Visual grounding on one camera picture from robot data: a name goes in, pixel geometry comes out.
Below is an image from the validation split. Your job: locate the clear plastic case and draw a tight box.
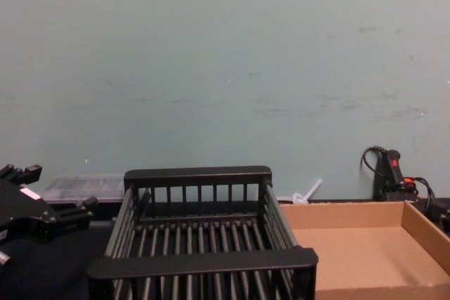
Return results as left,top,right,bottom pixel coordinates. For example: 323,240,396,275
37,173,128,204

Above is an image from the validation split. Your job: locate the plain pale wall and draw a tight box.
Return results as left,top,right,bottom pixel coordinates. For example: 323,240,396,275
0,0,450,203

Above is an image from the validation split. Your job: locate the white three-armed plastic piece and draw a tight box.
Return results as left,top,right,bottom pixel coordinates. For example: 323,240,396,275
276,178,323,206

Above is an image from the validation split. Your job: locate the black rack with steel bars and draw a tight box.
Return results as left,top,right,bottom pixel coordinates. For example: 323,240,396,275
86,165,319,300

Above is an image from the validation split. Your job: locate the shallow brown cardboard tray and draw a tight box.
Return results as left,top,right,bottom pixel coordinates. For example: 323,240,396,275
279,200,450,300

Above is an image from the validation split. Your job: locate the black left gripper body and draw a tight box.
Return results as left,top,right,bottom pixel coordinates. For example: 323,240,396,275
0,176,59,243

